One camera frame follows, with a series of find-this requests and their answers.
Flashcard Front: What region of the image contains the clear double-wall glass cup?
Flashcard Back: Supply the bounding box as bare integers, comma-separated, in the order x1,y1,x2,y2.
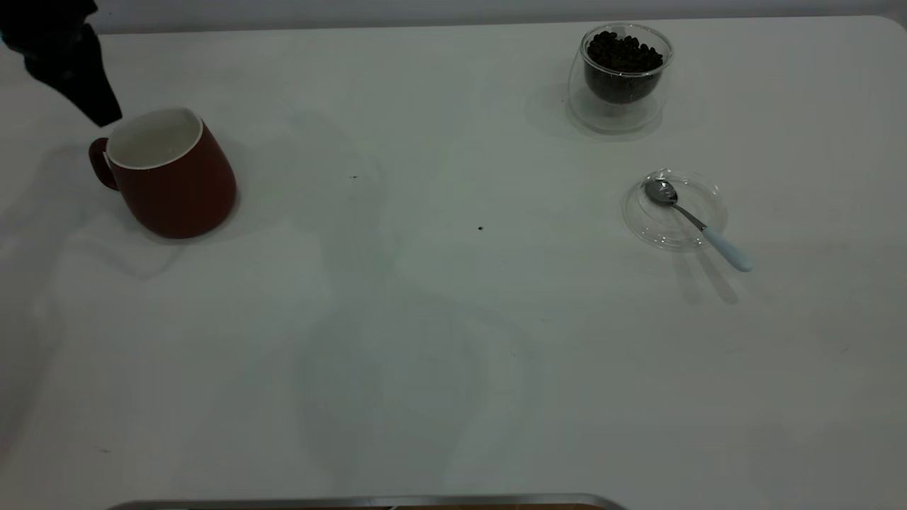
567,23,675,135

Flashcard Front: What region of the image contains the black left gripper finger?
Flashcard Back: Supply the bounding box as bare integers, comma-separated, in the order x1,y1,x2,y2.
21,25,123,128

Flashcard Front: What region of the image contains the metal spoon pale blue handle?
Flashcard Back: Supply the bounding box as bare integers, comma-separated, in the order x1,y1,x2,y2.
644,178,754,273

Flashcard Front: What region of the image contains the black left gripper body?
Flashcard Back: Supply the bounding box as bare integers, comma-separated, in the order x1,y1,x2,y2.
0,0,98,54

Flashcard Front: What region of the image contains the pile of coffee beans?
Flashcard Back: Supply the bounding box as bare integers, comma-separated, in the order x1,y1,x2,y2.
584,30,665,106

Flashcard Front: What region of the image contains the red ceramic mug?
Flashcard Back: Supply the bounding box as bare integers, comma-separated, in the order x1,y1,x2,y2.
89,107,238,239

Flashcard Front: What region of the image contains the clear glass saucer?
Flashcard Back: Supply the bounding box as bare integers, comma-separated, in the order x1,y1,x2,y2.
622,169,728,251

